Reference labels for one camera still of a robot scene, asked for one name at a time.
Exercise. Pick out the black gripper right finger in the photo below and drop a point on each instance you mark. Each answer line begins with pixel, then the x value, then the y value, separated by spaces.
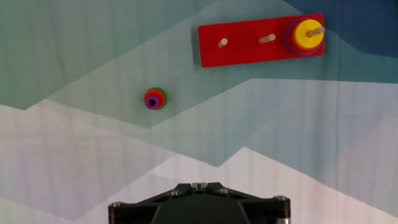
pixel 264 208

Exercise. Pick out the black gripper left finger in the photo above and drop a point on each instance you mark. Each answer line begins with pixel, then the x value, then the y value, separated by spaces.
pixel 136 208

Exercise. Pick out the red Hanoi base with pegs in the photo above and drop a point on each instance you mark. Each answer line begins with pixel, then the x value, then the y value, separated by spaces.
pixel 242 49

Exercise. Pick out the blue green white cloth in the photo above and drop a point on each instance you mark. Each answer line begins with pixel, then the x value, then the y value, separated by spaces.
pixel 93 46

